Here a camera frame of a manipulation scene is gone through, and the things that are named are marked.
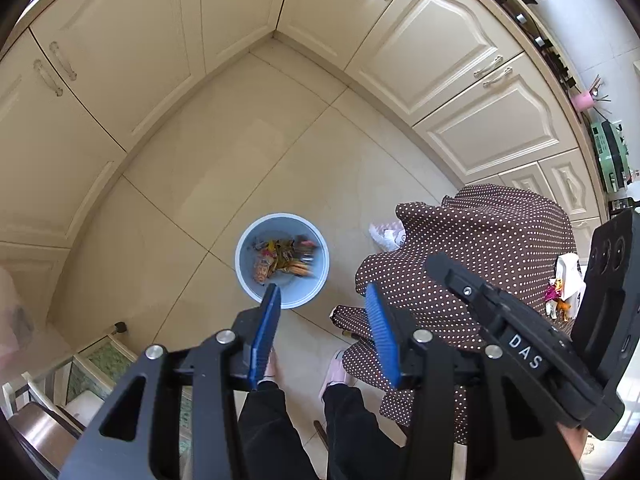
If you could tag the black trouser left leg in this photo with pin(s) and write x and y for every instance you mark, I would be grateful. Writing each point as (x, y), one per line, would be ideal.
(271, 445)

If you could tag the magenta yellow snack wrapper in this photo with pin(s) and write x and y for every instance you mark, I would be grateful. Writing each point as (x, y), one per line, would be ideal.
(555, 305)

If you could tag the light blue trash bin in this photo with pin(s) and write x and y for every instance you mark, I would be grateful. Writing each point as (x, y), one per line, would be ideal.
(295, 291)

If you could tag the brown polka dot tablecloth table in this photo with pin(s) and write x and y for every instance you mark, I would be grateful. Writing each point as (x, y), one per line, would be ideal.
(458, 254)

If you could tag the black trouser leg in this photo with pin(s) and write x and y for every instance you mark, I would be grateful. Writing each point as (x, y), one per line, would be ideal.
(271, 445)
(358, 448)

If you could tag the pink slipper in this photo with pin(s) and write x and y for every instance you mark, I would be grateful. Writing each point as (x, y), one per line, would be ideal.
(336, 373)
(271, 372)

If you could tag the white paper bag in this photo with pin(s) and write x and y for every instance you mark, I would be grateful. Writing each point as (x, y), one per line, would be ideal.
(569, 272)

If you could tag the black gas stove top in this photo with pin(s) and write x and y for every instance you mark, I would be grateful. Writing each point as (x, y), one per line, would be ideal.
(522, 13)

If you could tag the pink utensil holder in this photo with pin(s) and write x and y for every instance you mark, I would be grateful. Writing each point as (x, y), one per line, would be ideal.
(583, 101)

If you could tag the lower cream cabinets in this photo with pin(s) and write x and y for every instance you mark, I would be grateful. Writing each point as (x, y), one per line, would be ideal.
(57, 159)

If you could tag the black trouser right leg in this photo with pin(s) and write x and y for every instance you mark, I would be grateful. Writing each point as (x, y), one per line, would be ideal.
(358, 448)

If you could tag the green electric cooker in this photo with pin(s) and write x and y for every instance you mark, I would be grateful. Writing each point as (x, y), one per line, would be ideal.
(612, 154)

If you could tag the pink right slipper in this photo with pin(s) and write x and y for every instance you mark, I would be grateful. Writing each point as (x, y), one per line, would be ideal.
(336, 373)

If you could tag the gold foil snack bag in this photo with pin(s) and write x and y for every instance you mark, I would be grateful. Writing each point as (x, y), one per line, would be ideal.
(293, 256)

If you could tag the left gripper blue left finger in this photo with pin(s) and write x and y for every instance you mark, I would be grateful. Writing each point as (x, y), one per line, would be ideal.
(135, 434)

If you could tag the pink left slipper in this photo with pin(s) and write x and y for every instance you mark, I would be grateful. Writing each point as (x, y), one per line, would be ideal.
(271, 372)

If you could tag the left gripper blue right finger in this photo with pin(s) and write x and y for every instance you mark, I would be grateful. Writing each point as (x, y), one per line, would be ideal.
(511, 434)

